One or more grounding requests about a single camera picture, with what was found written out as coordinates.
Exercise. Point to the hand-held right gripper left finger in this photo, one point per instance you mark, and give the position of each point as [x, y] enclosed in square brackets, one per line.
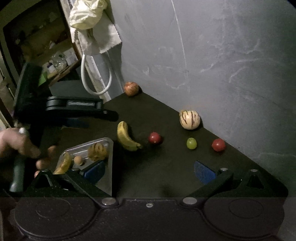
[94, 172]

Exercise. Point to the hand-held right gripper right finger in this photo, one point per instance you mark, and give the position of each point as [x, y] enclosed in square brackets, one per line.
[203, 173]

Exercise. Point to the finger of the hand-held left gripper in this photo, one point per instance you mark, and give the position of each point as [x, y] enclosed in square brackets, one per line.
[77, 122]
[81, 107]

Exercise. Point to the metal tray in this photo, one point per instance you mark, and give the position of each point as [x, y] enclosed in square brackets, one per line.
[107, 166]

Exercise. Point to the small brown longan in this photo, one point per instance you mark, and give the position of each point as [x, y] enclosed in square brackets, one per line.
[78, 160]

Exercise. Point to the striped pepino melon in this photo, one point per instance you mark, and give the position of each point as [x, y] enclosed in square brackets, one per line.
[97, 151]
[189, 119]

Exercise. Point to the red cherry tomato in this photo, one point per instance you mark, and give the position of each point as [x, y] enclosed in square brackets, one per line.
[155, 138]
[218, 145]

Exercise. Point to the green grape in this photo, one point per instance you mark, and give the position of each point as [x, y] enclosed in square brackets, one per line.
[191, 143]

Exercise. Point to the short brown-spotted banana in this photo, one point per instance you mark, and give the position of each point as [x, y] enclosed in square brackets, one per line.
[63, 165]

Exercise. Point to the long yellow banana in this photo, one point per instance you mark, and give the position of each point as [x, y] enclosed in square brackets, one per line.
[126, 136]

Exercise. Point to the person's left hand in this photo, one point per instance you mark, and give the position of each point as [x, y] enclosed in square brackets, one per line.
[16, 143]

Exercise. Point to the green box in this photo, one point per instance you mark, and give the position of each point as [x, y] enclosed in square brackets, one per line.
[42, 78]

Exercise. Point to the wooden plank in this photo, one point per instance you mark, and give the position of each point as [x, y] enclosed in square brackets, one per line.
[64, 74]

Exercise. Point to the small white box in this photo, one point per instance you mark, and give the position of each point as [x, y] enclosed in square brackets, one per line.
[71, 58]

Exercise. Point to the clear glass jar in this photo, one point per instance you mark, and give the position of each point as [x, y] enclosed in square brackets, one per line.
[58, 62]

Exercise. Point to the red pomegranate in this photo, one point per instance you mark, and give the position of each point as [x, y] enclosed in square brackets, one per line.
[131, 88]

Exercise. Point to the white hanging towel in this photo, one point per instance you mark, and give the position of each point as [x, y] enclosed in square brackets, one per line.
[104, 37]

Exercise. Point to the cream crumpled cloth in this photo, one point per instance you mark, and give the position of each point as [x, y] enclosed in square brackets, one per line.
[86, 14]

